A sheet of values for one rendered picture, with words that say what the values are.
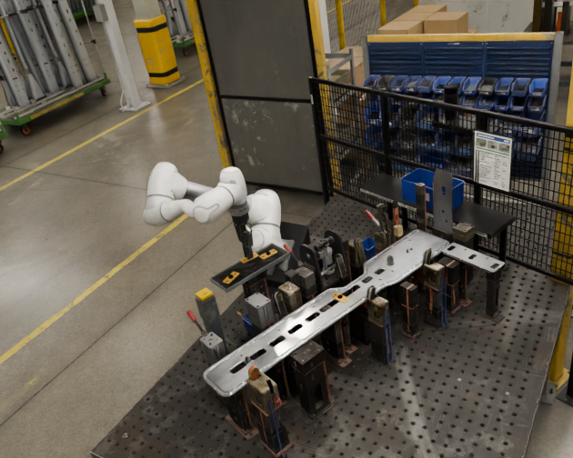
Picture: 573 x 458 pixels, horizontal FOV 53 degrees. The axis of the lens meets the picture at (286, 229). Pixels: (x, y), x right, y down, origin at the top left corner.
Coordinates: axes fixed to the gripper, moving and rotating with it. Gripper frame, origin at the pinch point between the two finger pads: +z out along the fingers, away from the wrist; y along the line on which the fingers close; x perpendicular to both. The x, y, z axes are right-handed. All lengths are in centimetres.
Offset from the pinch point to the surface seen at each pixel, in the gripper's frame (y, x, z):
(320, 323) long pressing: 39.1, 8.0, 24.0
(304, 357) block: 54, -11, 21
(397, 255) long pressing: 27, 66, 24
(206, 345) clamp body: 22.4, -38.2, 18.1
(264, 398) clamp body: 61, -35, 21
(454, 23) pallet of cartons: -254, 432, 23
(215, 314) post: 5.9, -25.4, 19.0
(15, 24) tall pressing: -804, 77, -17
